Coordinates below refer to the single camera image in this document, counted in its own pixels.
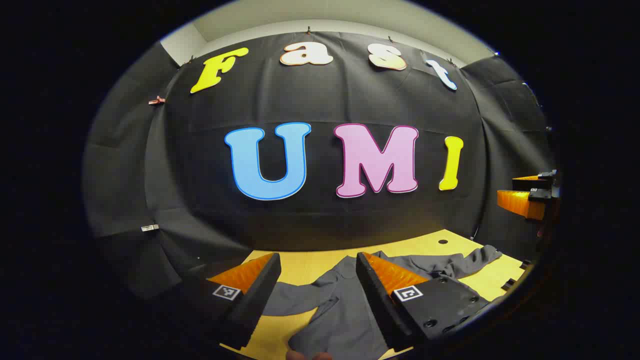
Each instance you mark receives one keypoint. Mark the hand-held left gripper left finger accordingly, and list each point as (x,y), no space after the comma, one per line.
(260,295)

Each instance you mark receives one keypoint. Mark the grey shirt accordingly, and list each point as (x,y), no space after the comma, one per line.
(340,320)

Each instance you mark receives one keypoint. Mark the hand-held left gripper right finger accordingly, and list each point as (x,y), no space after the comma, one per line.
(377,305)

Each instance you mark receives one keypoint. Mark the black backdrop cloth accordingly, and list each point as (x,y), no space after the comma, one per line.
(325,225)

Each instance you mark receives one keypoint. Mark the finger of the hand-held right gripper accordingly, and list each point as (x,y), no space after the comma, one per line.
(525,184)
(520,202)

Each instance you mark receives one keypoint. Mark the white clip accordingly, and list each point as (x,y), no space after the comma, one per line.
(149,227)

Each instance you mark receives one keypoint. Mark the orange clip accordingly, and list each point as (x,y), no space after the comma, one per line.
(156,100)

